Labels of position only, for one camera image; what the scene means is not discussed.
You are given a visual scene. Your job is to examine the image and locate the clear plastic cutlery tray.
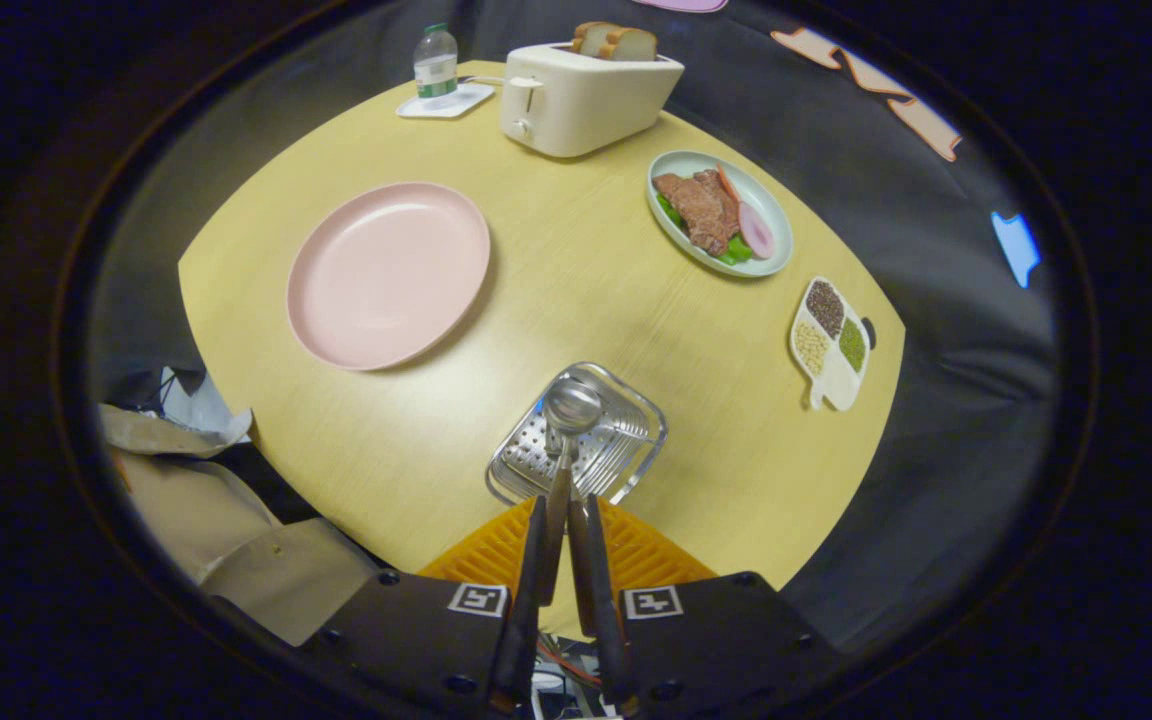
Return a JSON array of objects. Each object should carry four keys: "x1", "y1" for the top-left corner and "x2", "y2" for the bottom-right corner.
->
[{"x1": 485, "y1": 362, "x2": 668, "y2": 508}]

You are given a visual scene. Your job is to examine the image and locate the pink ham slice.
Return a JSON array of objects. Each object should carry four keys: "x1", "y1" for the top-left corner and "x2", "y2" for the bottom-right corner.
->
[{"x1": 738, "y1": 202, "x2": 775, "y2": 261}]

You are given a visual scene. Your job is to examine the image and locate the brown meat slices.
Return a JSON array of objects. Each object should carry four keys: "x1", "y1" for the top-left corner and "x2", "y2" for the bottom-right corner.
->
[{"x1": 653, "y1": 168, "x2": 742, "y2": 256}]

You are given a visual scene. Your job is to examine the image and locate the white square coaster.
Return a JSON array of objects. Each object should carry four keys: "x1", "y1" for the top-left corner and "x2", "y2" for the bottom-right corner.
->
[{"x1": 396, "y1": 82, "x2": 496, "y2": 120}]

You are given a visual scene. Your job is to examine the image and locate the clear water bottle green cap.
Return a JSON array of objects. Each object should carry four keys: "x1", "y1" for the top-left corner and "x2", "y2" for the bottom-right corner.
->
[{"x1": 413, "y1": 23, "x2": 460, "y2": 106}]

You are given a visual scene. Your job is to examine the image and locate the green lettuce leaf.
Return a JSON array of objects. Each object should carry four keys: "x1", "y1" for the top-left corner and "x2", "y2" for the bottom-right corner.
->
[{"x1": 656, "y1": 193, "x2": 755, "y2": 267}]

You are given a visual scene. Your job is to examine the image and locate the wooden-handled metal spoon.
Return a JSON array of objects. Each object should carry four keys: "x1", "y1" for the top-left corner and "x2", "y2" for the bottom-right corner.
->
[{"x1": 536, "y1": 378, "x2": 604, "y2": 606}]

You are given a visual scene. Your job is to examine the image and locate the white divided grain dish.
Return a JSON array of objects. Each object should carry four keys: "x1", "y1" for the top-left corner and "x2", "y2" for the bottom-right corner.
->
[{"x1": 789, "y1": 277, "x2": 873, "y2": 412}]

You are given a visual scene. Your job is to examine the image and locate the brown cardboard box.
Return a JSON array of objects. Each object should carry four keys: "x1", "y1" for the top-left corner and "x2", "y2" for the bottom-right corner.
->
[{"x1": 99, "y1": 403, "x2": 382, "y2": 648}]

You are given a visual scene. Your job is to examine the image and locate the pink plate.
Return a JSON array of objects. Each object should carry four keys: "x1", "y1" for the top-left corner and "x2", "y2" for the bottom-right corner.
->
[{"x1": 286, "y1": 181, "x2": 492, "y2": 372}]

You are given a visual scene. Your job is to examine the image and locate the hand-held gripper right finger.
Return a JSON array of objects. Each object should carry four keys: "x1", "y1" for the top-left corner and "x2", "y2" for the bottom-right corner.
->
[{"x1": 568, "y1": 493, "x2": 842, "y2": 720}]

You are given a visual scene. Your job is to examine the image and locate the white toaster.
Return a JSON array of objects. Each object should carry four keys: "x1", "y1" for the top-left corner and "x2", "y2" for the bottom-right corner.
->
[{"x1": 500, "y1": 42, "x2": 685, "y2": 159}]

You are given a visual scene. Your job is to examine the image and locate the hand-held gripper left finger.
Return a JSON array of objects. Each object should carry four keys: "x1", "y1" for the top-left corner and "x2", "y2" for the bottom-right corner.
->
[{"x1": 301, "y1": 494, "x2": 549, "y2": 720}]

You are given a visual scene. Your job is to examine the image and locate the pale green oval plate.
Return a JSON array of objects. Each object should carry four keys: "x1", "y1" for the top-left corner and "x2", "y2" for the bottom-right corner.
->
[{"x1": 646, "y1": 150, "x2": 795, "y2": 278}]

